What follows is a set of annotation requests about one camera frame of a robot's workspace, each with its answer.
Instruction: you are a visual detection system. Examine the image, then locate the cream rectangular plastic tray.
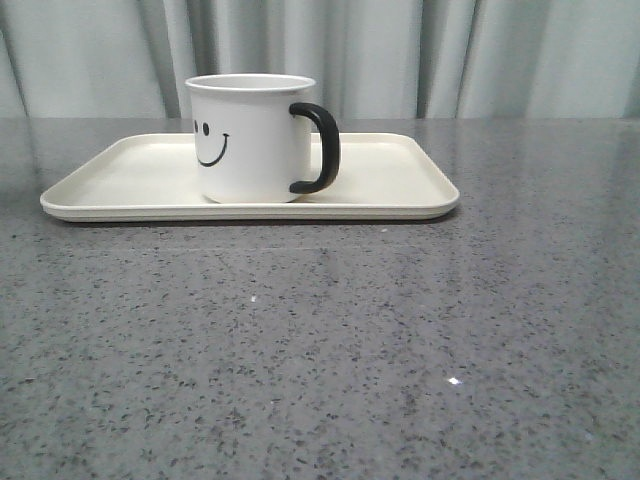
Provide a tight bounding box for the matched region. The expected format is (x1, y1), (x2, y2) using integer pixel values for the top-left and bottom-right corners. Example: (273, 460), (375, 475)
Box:
(40, 133), (460, 222)

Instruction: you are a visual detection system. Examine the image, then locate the grey pleated curtain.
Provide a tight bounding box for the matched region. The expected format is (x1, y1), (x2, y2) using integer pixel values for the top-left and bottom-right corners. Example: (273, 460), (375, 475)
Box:
(1, 1), (639, 119)

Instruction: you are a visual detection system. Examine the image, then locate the white smiley mug black handle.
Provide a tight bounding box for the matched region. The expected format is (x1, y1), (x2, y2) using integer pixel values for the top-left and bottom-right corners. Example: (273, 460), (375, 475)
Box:
(185, 73), (341, 203)

